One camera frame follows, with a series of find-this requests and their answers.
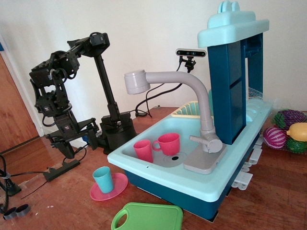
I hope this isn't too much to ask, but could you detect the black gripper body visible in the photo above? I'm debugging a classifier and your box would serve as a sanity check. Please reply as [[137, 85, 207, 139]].
[[47, 113, 98, 142]]

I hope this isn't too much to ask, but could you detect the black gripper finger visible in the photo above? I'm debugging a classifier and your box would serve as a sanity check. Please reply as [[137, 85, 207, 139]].
[[87, 131, 98, 150], [56, 141, 75, 159]]

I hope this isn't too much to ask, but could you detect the teal plastic cup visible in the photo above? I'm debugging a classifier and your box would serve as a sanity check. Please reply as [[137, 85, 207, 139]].
[[93, 166, 114, 193]]

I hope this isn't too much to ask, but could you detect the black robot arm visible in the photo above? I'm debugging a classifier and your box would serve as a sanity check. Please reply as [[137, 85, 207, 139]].
[[29, 32, 137, 159]]

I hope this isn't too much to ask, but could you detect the toy kitchen sink unit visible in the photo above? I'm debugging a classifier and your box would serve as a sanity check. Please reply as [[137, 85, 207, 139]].
[[107, 0, 271, 220]]

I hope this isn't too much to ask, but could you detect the black power strip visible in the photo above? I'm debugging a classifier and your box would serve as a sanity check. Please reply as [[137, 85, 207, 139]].
[[43, 160, 80, 182]]

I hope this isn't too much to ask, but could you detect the pink plastic plate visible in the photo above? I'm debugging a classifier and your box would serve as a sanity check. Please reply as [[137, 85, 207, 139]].
[[90, 172, 128, 201]]

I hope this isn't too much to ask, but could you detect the pink plastic tumbler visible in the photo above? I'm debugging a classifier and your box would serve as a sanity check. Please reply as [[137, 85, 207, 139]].
[[133, 139, 154, 163]]

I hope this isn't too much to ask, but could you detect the wooden door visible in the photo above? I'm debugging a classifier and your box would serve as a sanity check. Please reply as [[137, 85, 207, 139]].
[[0, 57, 39, 153]]

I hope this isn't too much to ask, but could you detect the black tripod leg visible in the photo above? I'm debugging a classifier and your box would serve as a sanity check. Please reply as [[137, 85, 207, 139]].
[[0, 155, 21, 214]]

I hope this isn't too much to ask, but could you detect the pink plastic mug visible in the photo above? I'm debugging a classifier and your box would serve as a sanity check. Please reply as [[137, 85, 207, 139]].
[[152, 132, 180, 156]]

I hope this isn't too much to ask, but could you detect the black tape roll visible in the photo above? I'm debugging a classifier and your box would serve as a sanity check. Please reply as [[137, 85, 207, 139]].
[[3, 207, 17, 220], [15, 204, 31, 217]]

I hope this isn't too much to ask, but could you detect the green plastic cutting board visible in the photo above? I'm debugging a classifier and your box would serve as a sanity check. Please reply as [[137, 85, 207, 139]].
[[111, 202, 183, 230]]

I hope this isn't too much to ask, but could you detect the yellow dish rack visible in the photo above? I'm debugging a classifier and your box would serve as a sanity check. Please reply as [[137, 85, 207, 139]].
[[171, 101, 200, 118]]

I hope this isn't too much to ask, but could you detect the grey toy faucet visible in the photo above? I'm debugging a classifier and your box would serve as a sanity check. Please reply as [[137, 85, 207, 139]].
[[124, 69, 227, 174]]

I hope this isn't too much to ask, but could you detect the purple white toy vegetable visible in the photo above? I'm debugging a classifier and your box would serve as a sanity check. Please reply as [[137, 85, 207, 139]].
[[263, 126, 286, 149]]

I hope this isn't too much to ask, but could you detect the purple toy eggplant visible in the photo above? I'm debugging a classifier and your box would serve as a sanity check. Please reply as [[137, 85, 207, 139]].
[[272, 109, 307, 130]]

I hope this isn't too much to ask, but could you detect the yellow toy lemon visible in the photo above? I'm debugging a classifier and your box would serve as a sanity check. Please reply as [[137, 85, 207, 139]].
[[286, 122, 307, 141]]

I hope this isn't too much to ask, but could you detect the black camera cable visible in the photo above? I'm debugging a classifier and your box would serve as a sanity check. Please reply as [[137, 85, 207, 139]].
[[134, 56, 184, 118]]

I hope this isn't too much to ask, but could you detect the grey depth camera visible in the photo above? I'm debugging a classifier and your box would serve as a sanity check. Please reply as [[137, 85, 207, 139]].
[[176, 48, 207, 58]]

